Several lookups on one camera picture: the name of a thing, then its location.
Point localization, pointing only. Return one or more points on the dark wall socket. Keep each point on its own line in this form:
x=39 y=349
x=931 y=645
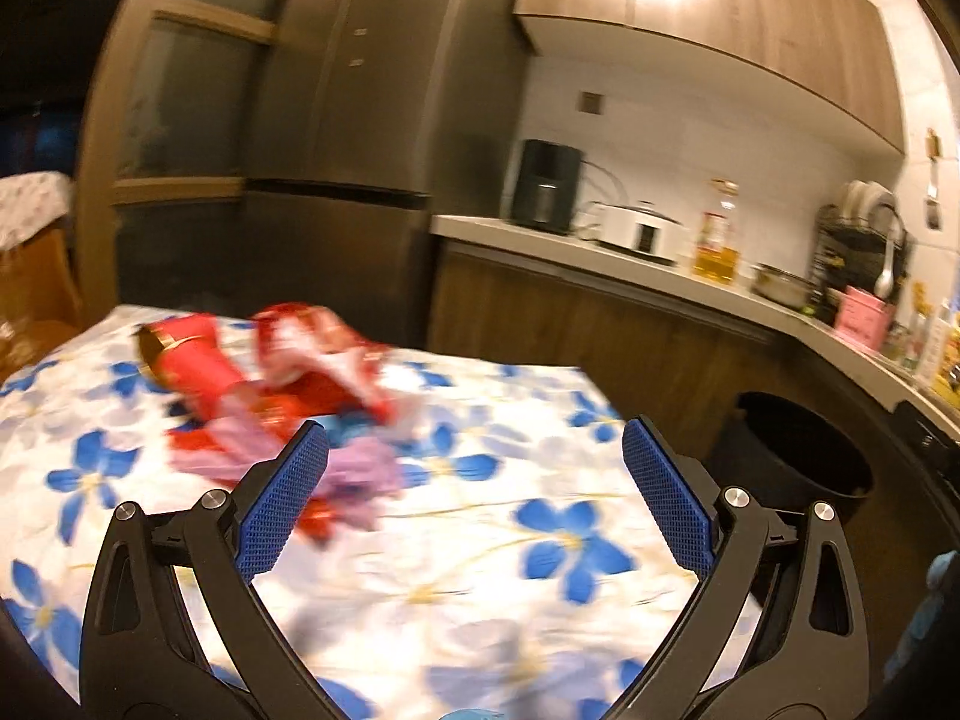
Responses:
x=592 y=102

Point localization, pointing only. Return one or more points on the small white plate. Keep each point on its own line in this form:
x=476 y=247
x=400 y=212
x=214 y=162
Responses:
x=853 y=199

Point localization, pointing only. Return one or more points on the hanging spatula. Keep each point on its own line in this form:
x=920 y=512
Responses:
x=932 y=214

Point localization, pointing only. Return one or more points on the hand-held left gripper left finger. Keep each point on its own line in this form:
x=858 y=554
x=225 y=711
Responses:
x=285 y=502

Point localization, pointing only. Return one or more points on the red printed packet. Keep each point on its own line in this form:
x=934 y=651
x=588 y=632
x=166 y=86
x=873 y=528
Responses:
x=300 y=405

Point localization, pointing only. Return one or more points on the cooking oil bottle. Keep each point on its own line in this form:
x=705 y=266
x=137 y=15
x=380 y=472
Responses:
x=714 y=247

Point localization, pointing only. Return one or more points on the pink utensil holder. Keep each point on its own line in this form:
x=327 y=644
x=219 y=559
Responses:
x=862 y=319

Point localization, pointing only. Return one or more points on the wooden glass door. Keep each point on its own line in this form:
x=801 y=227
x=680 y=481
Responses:
x=180 y=190

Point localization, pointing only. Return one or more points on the teal cloth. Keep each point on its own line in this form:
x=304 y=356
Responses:
x=911 y=637

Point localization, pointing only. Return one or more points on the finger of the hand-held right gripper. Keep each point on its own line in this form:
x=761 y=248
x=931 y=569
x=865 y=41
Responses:
x=930 y=435

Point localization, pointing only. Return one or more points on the black dish rack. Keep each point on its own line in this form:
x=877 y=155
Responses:
x=840 y=255

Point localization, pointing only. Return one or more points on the shiny red wrapper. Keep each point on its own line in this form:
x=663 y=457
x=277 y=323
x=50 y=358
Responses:
x=315 y=521

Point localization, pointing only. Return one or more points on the black air fryer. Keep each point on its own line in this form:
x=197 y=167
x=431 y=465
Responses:
x=546 y=184

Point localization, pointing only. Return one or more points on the black trash bin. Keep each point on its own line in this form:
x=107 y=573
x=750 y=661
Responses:
x=780 y=465

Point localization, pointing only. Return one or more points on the white bottle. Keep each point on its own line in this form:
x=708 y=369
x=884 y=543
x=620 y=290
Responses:
x=930 y=345

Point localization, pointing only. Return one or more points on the white electric cooker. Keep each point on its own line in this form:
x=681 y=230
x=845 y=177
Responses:
x=637 y=232

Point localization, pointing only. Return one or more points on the purple plastic bag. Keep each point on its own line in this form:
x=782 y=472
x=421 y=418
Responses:
x=360 y=472

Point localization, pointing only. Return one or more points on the polka dot cloth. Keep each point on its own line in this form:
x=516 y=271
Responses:
x=30 y=202

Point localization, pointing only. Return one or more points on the orange chair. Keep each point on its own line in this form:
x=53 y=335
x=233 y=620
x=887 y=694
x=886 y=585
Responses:
x=45 y=277

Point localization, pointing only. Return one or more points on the grey refrigerator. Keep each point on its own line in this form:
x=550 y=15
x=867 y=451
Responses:
x=337 y=127

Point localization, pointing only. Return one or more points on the red and white plastic bag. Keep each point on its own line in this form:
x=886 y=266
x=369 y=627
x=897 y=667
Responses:
x=315 y=345

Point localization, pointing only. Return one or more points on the lilac plastic wrap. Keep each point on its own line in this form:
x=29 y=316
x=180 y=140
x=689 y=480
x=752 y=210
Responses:
x=225 y=450

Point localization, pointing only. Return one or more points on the light stone countertop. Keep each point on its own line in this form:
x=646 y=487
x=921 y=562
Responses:
x=525 y=236

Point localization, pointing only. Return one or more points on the steel bowl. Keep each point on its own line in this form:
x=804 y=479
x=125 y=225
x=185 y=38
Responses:
x=780 y=286

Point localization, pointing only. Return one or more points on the blue flower tablecloth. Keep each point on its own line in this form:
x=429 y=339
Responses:
x=487 y=585

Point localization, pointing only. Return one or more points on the red cylindrical can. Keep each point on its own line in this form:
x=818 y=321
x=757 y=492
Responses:
x=195 y=367

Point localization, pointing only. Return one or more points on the white ladle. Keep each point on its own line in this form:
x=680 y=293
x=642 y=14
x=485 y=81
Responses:
x=885 y=285

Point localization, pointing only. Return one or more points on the large white plate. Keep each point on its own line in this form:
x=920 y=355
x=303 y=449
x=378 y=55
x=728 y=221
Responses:
x=881 y=199

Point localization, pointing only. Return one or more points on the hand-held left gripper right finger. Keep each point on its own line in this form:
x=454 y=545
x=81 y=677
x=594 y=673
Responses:
x=671 y=499

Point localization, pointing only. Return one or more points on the wooden lower cabinets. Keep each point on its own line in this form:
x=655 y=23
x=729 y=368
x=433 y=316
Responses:
x=562 y=315

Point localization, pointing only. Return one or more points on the dark blue curtain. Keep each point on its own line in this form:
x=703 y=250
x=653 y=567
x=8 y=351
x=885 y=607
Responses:
x=45 y=142

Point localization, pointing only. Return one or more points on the wooden upper cabinet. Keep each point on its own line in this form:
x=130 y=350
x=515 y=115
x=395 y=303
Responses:
x=750 y=30

